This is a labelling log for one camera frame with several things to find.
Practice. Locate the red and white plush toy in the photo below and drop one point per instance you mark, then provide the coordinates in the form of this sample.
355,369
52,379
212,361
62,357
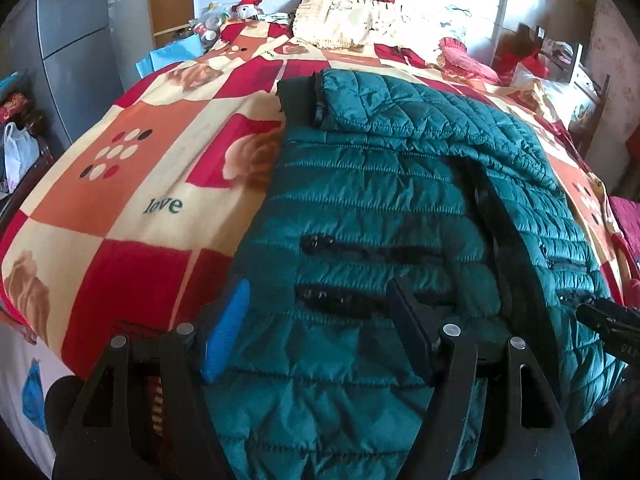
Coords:
245,12

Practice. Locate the pink ruffled cushion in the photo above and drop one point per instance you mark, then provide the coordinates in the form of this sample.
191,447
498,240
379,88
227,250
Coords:
467,62

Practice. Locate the white bed sheet blue print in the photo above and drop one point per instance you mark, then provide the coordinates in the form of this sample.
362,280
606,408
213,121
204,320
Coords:
30,360

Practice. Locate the dark wooden chair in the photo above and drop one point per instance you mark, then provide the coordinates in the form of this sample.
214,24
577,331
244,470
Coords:
27,185

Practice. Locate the wooden door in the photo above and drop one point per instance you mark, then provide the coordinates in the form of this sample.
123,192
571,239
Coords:
172,0

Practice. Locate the grey refrigerator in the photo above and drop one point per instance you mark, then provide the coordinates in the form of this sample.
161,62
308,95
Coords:
75,35

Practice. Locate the white plastic bag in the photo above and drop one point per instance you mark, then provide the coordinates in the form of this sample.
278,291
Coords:
20,155

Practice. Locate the cream fringed pillow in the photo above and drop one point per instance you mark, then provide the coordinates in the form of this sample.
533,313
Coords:
345,20

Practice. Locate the wooden bedside table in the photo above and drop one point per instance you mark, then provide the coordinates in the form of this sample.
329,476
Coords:
595,125

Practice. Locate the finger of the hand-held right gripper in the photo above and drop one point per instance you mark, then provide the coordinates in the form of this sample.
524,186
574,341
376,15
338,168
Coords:
612,322

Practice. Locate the red and cream printed blanket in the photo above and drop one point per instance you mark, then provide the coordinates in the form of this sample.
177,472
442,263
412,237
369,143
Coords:
125,170

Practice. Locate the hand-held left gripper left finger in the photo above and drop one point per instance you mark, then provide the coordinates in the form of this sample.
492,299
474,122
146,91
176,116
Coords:
227,330

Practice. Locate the green quilted jacket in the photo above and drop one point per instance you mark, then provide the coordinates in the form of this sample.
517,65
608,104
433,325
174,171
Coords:
375,200

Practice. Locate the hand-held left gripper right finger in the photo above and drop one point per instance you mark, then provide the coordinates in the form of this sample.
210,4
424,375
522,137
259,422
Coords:
411,322

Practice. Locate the white floral pillow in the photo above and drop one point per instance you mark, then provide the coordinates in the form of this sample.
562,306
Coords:
555,90

